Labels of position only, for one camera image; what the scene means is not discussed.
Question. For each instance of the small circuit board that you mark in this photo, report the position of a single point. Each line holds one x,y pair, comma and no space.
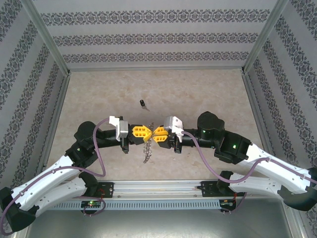
91,203
227,203

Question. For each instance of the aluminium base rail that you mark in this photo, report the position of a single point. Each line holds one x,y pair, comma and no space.
158,188

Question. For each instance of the black-headed metal key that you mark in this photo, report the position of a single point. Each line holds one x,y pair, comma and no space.
142,102

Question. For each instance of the grey sheet metal shelf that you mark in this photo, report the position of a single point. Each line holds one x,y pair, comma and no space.
158,223

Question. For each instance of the aluminium frame post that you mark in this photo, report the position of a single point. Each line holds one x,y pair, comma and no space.
297,223
263,37
47,37

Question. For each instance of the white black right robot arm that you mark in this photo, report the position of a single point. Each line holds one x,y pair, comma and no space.
272,166

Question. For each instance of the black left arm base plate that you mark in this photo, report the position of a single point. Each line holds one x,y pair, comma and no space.
107,188

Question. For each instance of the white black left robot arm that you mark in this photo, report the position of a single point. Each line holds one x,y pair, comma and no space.
44,178

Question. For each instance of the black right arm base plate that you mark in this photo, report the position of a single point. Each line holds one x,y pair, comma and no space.
209,188

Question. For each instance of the aluminium frame bottom rail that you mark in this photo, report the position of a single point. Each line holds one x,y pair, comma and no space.
58,124
156,68
252,99

